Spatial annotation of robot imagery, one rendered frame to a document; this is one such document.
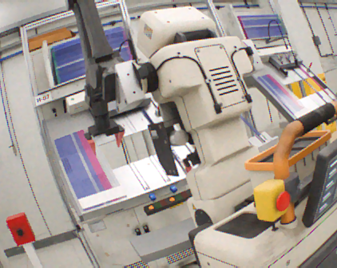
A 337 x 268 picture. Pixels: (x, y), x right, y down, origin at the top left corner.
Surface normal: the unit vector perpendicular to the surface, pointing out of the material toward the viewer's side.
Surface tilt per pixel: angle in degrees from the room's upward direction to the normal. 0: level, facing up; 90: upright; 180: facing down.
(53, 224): 90
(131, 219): 90
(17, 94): 90
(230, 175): 82
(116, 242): 90
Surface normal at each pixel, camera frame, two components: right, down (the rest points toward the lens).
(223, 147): 0.40, -0.18
